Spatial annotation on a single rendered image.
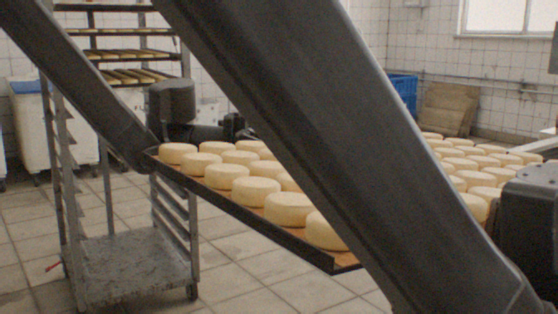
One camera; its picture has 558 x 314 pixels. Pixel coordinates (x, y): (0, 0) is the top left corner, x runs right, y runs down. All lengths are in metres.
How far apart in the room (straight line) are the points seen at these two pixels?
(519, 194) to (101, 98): 0.56
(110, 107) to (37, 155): 3.33
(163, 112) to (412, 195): 0.60
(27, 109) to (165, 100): 3.22
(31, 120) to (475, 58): 4.25
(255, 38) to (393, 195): 0.09
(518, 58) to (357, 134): 5.31
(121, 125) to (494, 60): 5.10
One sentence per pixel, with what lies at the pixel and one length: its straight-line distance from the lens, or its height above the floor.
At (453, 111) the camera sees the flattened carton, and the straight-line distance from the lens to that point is 5.66.
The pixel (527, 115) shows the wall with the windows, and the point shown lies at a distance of 5.49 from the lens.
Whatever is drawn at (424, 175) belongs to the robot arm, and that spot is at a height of 1.11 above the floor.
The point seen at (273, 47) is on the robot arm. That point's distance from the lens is 0.19.
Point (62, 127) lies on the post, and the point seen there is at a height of 0.83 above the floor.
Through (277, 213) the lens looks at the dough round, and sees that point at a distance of 0.45.
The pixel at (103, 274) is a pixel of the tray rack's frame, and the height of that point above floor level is 0.15.
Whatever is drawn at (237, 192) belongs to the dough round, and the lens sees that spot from 0.50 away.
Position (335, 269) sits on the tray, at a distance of 0.37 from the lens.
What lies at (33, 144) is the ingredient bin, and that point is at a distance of 4.04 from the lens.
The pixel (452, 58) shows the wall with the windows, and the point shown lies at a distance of 5.93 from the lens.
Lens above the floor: 1.17
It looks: 16 degrees down
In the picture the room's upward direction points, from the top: straight up
